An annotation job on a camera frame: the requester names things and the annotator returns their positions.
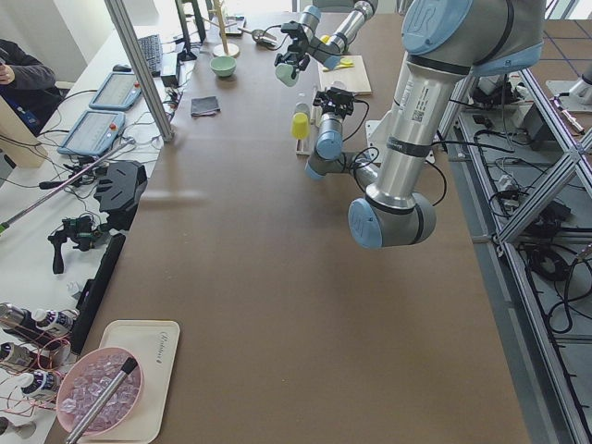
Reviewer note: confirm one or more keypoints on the beige tray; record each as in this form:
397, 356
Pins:
153, 343

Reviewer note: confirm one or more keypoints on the teach pendant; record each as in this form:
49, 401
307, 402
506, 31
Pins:
119, 92
93, 134

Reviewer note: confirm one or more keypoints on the white wire cup holder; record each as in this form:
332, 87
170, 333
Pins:
306, 146

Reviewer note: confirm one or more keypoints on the black stand plate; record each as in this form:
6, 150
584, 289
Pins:
119, 191

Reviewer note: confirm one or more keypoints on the green bowl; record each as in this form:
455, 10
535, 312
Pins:
223, 66

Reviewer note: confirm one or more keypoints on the grey cup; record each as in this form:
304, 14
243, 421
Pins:
302, 108

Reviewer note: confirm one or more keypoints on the teach pendant far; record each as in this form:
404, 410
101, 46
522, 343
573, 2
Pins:
119, 92

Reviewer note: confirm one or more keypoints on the aluminium frame post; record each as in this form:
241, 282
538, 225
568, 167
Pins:
125, 30

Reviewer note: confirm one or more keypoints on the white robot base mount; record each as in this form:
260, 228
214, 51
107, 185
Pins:
379, 133

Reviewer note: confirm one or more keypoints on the teach pendant near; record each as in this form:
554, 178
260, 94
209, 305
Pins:
93, 134

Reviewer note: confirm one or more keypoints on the wooden mug tree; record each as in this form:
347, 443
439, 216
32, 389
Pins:
225, 48

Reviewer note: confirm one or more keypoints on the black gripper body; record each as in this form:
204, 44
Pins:
303, 44
331, 110

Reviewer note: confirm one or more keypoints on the grey cloth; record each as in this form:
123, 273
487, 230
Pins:
204, 106

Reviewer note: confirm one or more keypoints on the mint green cup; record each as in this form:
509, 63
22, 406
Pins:
287, 74

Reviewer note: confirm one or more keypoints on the black keyboard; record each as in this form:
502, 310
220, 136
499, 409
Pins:
151, 49

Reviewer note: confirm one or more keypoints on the pink bowl with ice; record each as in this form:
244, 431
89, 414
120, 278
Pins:
87, 379

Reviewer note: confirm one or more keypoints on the yellow cup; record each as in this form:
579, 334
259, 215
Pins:
299, 128

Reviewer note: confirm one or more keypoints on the seated person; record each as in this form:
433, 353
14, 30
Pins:
28, 86

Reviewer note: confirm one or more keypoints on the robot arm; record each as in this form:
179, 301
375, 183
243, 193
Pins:
329, 54
445, 41

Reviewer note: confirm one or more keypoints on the bamboo cutting board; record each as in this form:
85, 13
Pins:
353, 79

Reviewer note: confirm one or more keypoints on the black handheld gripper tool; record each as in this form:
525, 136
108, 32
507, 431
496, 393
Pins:
81, 231

